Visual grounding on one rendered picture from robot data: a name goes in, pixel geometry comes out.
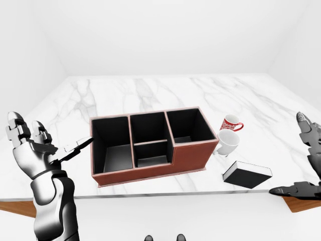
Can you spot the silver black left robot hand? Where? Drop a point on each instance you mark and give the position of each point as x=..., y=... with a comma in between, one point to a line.
x=32, y=155

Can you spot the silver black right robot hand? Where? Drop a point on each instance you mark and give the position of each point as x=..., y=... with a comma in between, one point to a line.
x=307, y=150

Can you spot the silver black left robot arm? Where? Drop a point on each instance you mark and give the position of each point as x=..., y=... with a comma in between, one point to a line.
x=54, y=208

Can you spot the black book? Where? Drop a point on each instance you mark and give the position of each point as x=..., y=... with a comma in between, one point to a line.
x=247, y=177

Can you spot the red-brown desk caddy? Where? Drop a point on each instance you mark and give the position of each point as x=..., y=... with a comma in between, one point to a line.
x=190, y=157

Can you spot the brown wooden table base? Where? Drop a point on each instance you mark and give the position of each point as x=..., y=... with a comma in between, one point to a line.
x=18, y=208

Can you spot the white mug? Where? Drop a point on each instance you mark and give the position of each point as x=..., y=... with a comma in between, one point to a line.
x=227, y=143

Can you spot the red patterned mug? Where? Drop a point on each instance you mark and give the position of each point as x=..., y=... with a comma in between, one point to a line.
x=229, y=124

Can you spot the small dark rounded shape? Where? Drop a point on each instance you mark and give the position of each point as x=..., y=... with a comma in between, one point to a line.
x=149, y=238
x=180, y=237

